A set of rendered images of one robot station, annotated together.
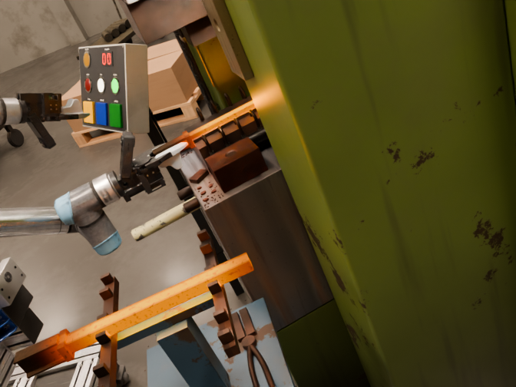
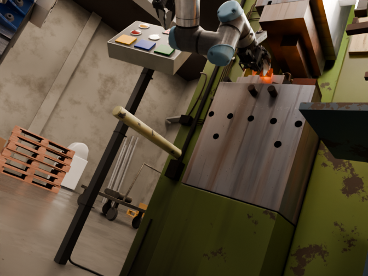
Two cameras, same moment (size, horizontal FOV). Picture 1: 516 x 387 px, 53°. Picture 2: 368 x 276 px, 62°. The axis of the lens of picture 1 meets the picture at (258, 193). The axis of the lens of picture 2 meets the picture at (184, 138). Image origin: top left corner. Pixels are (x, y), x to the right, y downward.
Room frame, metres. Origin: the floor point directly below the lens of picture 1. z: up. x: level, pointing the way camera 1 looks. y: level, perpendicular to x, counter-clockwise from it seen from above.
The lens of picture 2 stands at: (0.61, 1.00, 0.34)
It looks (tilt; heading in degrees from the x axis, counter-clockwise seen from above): 14 degrees up; 317
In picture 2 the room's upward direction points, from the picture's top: 22 degrees clockwise
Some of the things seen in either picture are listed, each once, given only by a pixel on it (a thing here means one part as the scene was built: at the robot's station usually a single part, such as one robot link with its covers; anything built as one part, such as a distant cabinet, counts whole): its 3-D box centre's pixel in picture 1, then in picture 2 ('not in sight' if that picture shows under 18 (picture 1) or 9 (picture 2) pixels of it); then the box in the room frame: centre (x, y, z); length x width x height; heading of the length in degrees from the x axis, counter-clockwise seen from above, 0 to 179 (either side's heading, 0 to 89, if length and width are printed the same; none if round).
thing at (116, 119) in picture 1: (117, 115); (164, 50); (1.68, 0.31, 1.01); 0.07 x 0.05 x 0.07; 33
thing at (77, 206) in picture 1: (80, 204); (233, 21); (1.22, 0.42, 0.98); 0.11 x 0.08 x 0.09; 98
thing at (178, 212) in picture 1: (190, 206); (151, 135); (1.62, 0.24, 0.62); 0.44 x 0.05 x 0.05; 98
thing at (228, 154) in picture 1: (236, 163); (305, 94); (1.12, 0.02, 0.95); 0.12 x 0.09 x 0.07; 98
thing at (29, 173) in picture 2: not in sight; (35, 159); (6.19, -1.09, 0.38); 1.08 x 0.77 x 0.77; 75
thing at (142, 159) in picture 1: (137, 176); (250, 52); (1.24, 0.26, 0.97); 0.12 x 0.08 x 0.09; 98
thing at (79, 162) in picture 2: not in sight; (69, 164); (8.41, -2.77, 0.63); 0.66 x 0.54 x 1.26; 80
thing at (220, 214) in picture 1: (305, 194); (268, 164); (1.26, -0.12, 0.69); 0.56 x 0.38 x 0.45; 98
